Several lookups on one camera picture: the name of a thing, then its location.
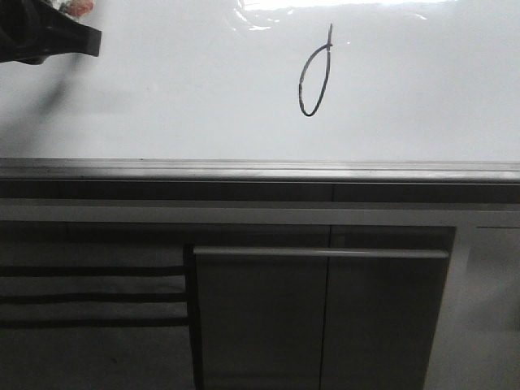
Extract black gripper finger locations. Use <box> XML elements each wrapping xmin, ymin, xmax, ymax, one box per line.
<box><xmin>1</xmin><ymin>0</ymin><xmax>102</xmax><ymax>65</ymax></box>

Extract grey slatted panel black stripes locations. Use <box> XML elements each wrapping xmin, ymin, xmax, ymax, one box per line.
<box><xmin>1</xmin><ymin>245</ymin><xmax>194</xmax><ymax>389</ymax></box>

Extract white whiteboard with aluminium frame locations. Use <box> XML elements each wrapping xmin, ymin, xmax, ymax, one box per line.
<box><xmin>1</xmin><ymin>1</ymin><xmax>519</xmax><ymax>182</ymax></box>

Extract grey panel with top rail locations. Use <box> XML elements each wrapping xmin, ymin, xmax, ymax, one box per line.
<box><xmin>194</xmin><ymin>246</ymin><xmax>449</xmax><ymax>389</ymax></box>

